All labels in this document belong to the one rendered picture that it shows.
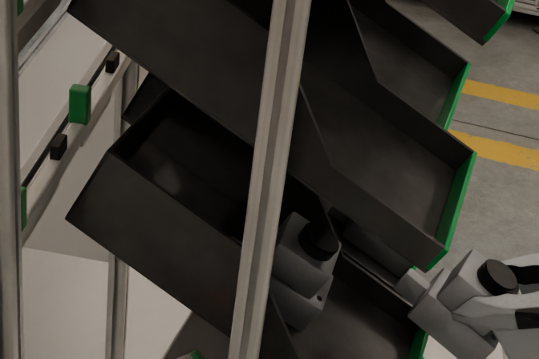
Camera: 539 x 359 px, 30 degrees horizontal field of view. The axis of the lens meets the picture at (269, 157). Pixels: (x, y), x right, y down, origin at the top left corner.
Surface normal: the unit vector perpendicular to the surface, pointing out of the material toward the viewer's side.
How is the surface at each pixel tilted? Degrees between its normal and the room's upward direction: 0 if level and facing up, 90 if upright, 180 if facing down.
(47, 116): 0
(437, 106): 25
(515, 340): 83
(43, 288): 0
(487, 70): 0
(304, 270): 91
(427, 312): 87
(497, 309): 55
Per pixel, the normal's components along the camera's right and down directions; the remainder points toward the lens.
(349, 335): 0.50, -0.65
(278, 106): -0.14, 0.51
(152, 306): 0.11, -0.84
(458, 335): -0.44, 0.38
